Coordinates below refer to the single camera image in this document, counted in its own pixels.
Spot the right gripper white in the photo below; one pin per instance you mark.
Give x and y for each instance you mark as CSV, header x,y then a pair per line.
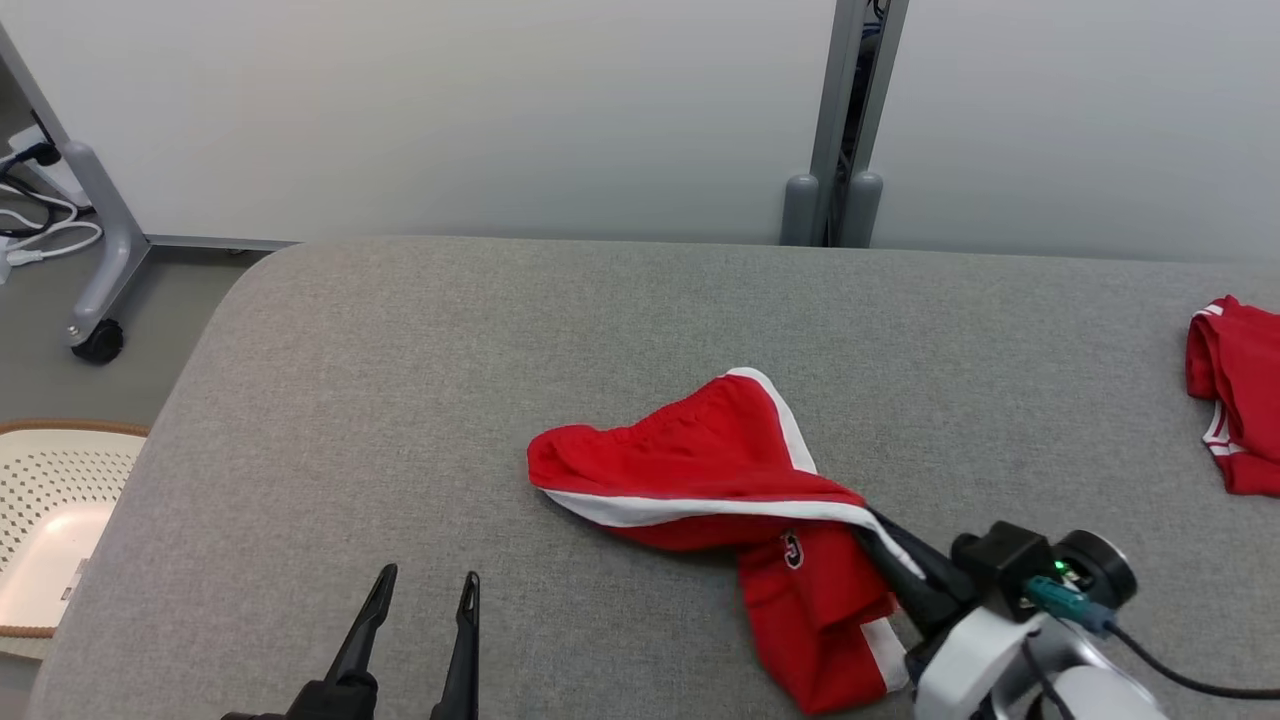
x,y
975,660

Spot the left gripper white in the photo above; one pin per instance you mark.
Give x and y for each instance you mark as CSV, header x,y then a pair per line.
x,y
330,705

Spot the red shorts white trim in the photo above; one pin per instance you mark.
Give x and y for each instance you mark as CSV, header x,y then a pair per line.
x,y
700,460

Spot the red basketball jersey white sleeves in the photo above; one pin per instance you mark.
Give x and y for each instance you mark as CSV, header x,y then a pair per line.
x,y
1245,390

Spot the cream perforated laundry basket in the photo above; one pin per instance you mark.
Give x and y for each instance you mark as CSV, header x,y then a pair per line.
x,y
60,500

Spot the black caster wheel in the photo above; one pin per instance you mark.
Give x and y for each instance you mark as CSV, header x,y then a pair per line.
x,y
98,342

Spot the grey cart leg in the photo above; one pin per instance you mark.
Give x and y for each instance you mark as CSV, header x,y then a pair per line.
x,y
110,240

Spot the white power strip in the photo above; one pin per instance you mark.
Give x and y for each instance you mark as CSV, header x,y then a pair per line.
x,y
60,180

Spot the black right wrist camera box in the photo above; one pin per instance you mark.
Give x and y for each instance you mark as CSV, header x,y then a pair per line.
x,y
1000,565

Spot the grey cylindrical post foot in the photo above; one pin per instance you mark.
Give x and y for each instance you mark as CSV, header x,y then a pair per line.
x,y
862,212
800,215

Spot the grey wall base rail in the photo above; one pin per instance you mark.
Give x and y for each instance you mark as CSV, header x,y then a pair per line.
x,y
220,243

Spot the grey partition post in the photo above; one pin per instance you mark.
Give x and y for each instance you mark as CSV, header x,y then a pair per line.
x,y
835,100

